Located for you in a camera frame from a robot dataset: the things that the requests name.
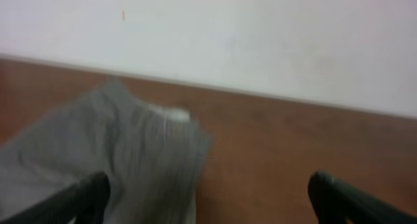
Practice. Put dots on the folded grey trousers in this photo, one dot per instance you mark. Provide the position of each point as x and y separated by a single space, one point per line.
152 155

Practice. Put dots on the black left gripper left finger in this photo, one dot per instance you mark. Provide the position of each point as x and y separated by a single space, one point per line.
83 202

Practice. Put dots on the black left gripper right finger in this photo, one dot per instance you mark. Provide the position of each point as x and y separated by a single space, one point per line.
335 201

